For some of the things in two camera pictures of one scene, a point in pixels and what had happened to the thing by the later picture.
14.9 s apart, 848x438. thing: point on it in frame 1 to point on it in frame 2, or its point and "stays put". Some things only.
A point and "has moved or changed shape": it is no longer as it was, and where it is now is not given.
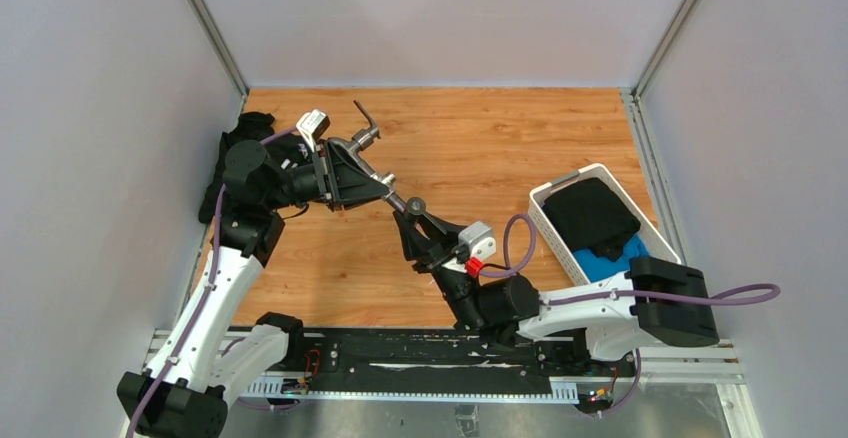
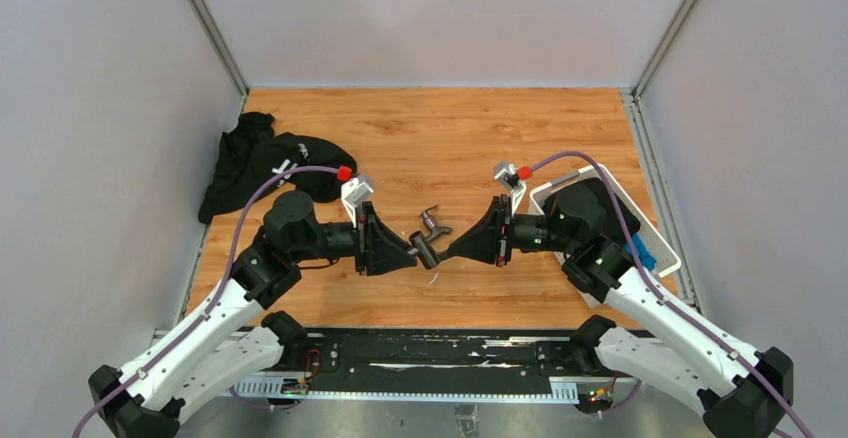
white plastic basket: (655, 245) stays put
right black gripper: (416, 242) to (484, 241)
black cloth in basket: (592, 216) stays put
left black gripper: (341, 183) to (383, 250)
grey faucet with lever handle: (361, 139) has moved or changed shape
